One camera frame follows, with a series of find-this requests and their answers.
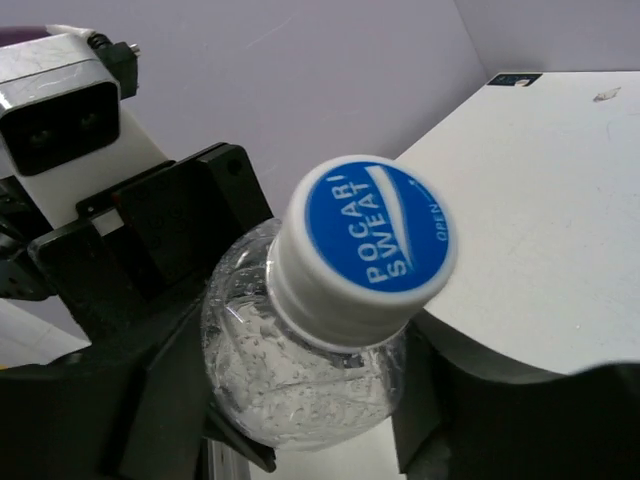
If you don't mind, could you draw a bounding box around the clear bottle light blue label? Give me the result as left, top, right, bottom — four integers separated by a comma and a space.
201, 155, 457, 450

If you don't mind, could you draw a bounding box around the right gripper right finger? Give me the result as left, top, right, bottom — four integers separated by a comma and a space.
392, 319, 639, 479

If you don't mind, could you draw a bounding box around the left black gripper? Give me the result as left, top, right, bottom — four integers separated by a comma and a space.
0, 143, 275, 471

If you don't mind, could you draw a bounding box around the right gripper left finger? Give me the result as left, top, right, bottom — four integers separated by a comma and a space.
1, 296, 209, 479

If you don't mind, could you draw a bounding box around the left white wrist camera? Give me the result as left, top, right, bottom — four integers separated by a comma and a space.
1, 25, 167, 228

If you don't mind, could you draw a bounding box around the blue corner sticker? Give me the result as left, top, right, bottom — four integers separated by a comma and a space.
488, 72, 542, 87

